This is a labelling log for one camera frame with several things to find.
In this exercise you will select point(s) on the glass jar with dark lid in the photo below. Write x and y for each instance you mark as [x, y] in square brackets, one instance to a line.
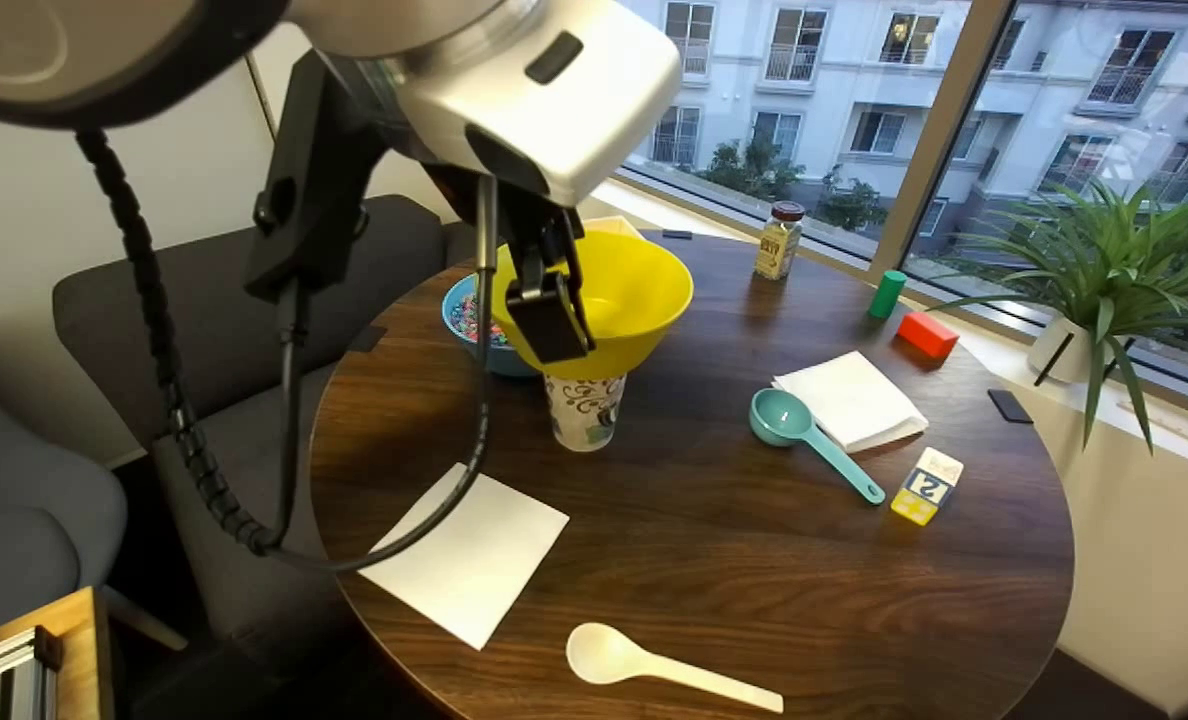
[778, 240]

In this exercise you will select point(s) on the black table clamp pad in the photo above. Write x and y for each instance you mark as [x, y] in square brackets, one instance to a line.
[1009, 404]

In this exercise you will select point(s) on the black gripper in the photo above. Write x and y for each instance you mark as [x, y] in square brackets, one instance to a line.
[543, 240]

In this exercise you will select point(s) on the grey chair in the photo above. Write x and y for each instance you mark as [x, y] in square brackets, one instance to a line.
[66, 520]

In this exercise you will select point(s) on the yellow and white small box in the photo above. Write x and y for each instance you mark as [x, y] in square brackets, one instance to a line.
[930, 484]

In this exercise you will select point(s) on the teal measuring scoop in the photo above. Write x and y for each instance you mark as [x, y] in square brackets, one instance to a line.
[778, 416]

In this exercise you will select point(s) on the white plastic spoon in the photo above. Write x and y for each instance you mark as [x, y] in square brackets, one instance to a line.
[600, 653]

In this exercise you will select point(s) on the potted green plant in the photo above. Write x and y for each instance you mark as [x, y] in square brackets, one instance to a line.
[1107, 261]

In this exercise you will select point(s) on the green block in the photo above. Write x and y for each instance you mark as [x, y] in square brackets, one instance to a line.
[887, 294]

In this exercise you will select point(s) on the wooden side cabinet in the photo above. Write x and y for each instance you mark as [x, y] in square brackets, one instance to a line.
[72, 653]

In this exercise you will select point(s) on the red block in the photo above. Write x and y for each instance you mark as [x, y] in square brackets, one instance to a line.
[924, 336]

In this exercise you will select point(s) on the patterned paper cup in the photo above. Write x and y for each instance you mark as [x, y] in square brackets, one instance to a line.
[586, 408]

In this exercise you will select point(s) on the dark grey sofa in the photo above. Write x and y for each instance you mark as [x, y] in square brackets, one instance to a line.
[228, 362]

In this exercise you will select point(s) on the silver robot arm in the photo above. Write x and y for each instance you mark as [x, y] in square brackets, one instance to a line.
[547, 98]

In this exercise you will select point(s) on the white paper sheet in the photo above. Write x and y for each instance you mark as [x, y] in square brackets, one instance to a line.
[472, 566]

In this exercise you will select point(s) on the yellow plastic bowl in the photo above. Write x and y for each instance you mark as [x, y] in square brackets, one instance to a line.
[630, 289]

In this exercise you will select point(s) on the blue bowl of colourful beads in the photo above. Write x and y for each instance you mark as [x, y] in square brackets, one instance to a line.
[462, 321]

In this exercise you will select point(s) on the folded white napkin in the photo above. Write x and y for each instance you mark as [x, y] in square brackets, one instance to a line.
[852, 403]

